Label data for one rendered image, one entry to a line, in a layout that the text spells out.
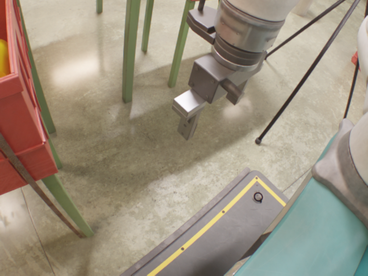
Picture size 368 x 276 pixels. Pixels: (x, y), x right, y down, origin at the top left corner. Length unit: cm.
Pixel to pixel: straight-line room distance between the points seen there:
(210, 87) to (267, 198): 53
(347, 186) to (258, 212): 40
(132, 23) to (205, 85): 66
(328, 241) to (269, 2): 34
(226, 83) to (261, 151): 96
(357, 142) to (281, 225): 17
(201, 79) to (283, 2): 16
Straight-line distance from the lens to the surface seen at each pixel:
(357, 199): 46
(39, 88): 104
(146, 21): 146
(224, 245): 74
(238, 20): 33
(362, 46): 56
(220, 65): 38
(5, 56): 59
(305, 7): 276
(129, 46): 106
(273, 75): 173
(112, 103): 131
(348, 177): 45
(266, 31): 34
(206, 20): 40
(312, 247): 41
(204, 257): 72
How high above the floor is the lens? 101
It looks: 52 degrees down
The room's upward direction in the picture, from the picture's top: 18 degrees clockwise
